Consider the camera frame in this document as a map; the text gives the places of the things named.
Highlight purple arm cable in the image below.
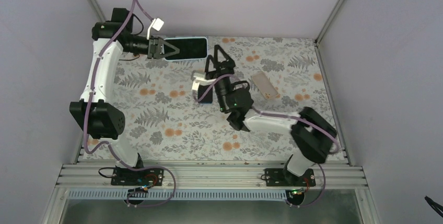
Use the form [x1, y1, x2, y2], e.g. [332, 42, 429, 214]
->
[82, 0, 177, 209]
[193, 74, 342, 209]

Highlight beige phone case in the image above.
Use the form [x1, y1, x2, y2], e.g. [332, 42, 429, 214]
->
[251, 72, 278, 100]

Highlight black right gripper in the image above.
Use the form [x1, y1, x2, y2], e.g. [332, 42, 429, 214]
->
[204, 45, 236, 112]

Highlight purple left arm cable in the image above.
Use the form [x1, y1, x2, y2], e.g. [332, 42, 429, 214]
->
[82, 0, 177, 209]

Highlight aluminium rail frame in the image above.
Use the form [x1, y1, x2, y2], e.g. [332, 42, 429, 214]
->
[43, 160, 380, 223]

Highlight blue-cased black phone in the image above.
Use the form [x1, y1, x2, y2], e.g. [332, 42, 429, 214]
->
[164, 37, 208, 61]

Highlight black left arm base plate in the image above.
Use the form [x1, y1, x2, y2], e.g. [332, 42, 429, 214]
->
[110, 167, 164, 186]

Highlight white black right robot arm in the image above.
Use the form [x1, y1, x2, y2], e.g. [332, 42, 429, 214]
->
[194, 44, 341, 186]

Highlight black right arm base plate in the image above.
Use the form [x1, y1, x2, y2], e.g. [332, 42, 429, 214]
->
[260, 168, 316, 187]

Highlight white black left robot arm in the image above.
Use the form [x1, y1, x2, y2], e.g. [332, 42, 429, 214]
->
[69, 8, 180, 185]

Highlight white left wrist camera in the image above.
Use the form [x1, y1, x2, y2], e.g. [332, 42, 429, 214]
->
[146, 18, 165, 40]

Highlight black object at edge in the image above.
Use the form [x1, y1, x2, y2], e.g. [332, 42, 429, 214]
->
[424, 196, 443, 217]

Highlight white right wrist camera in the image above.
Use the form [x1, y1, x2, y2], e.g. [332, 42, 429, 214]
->
[191, 70, 216, 92]

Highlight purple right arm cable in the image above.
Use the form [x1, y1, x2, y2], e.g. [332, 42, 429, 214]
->
[193, 74, 342, 209]

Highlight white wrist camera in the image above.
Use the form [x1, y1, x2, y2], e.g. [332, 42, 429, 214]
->
[191, 70, 216, 92]
[146, 18, 165, 40]

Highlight floral patterned table mat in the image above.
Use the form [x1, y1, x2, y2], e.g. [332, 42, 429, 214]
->
[112, 37, 334, 162]

